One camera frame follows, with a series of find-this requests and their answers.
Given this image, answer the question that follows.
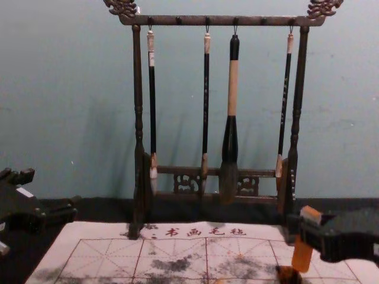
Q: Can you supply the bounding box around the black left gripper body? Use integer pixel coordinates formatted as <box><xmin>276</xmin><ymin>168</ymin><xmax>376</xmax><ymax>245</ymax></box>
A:
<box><xmin>0</xmin><ymin>179</ymin><xmax>47</xmax><ymax>235</ymax></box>

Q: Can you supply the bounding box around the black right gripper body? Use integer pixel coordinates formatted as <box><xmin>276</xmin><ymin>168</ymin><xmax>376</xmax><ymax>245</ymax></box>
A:
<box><xmin>322</xmin><ymin>208</ymin><xmax>379</xmax><ymax>264</ymax></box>

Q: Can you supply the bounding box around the amber handled brush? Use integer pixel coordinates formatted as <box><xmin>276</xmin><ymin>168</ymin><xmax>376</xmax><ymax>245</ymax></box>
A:
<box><xmin>275</xmin><ymin>205</ymin><xmax>323</xmax><ymax>284</ymax></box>

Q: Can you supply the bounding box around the black table cloth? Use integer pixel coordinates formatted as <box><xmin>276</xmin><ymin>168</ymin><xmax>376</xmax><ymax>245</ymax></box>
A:
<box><xmin>0</xmin><ymin>194</ymin><xmax>379</xmax><ymax>284</ymax></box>

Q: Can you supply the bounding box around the thin black brush, speckled shaft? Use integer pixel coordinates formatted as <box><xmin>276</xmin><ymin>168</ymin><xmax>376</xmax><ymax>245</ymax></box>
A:
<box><xmin>275</xmin><ymin>33</ymin><xmax>296</xmax><ymax>190</ymax></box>

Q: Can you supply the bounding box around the dark carved wooden brush rack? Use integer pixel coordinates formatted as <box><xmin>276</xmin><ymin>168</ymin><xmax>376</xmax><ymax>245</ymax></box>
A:
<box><xmin>103</xmin><ymin>0</ymin><xmax>345</xmax><ymax>241</ymax></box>

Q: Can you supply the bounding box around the white felt mat, red grid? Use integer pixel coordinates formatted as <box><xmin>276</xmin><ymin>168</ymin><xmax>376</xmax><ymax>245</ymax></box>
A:
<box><xmin>25</xmin><ymin>220</ymin><xmax>379</xmax><ymax>284</ymax></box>

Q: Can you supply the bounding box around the black brush with white cap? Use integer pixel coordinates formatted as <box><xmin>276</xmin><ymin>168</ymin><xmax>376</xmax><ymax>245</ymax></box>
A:
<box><xmin>146</xmin><ymin>27</ymin><xmax>159</xmax><ymax>196</ymax></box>

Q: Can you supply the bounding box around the thin black brush, brown tip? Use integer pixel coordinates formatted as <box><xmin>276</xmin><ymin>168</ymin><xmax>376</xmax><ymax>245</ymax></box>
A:
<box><xmin>200</xmin><ymin>32</ymin><xmax>212</xmax><ymax>193</ymax></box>

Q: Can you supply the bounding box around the large brush with cream handle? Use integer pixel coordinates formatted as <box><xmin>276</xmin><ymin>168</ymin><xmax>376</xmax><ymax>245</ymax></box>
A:
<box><xmin>219</xmin><ymin>34</ymin><xmax>240</xmax><ymax>206</ymax></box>

